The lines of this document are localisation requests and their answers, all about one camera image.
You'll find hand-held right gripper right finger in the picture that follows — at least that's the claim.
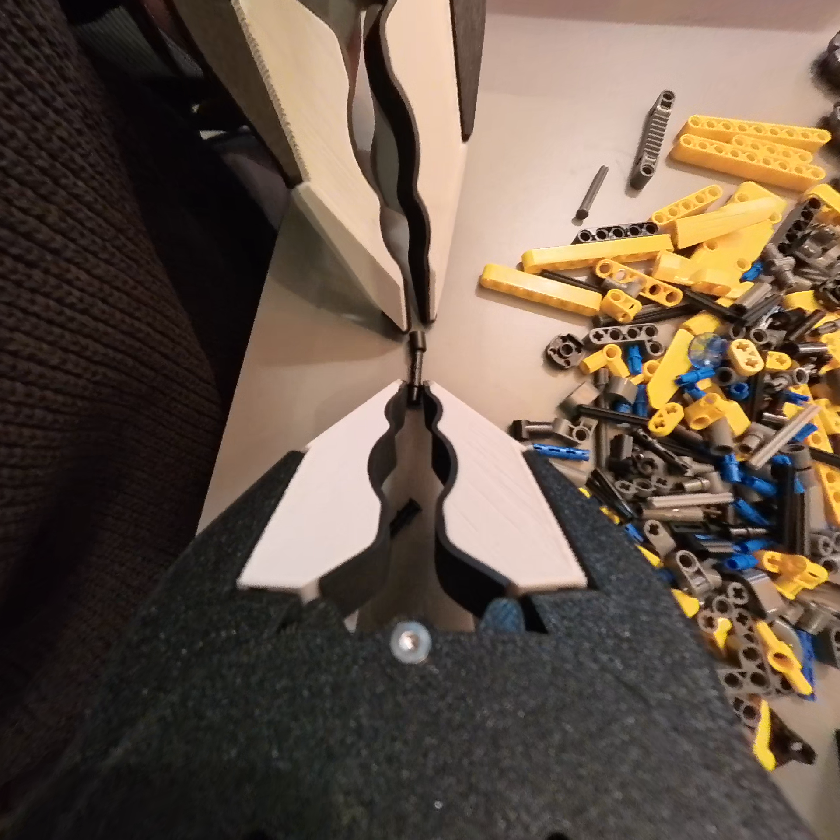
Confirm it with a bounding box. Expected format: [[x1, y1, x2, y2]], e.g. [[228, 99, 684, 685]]
[[419, 379, 589, 619]]

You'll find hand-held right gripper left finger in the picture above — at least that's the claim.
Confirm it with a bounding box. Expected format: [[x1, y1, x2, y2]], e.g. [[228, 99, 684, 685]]
[[235, 379, 416, 616]]

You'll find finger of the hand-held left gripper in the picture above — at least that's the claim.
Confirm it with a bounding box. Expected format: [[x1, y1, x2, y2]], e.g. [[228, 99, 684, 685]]
[[364, 0, 470, 326], [233, 0, 413, 331]]

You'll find pile of mixed building pieces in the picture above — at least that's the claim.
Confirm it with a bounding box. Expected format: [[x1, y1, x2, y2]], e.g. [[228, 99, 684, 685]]
[[479, 115, 840, 772]]

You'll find dark grey short axle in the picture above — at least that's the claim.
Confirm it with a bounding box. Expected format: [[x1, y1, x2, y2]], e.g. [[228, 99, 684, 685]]
[[575, 165, 610, 222]]

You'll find grey toothed rack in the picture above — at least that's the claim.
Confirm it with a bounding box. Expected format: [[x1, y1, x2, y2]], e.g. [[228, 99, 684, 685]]
[[630, 91, 677, 191]]

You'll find person's dark knit sweater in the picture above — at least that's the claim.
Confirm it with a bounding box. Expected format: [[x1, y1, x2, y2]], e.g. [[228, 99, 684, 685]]
[[0, 0, 280, 821]]

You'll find group of dark toy wheels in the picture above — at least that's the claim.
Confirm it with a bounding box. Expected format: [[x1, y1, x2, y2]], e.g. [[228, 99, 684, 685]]
[[810, 29, 840, 132]]

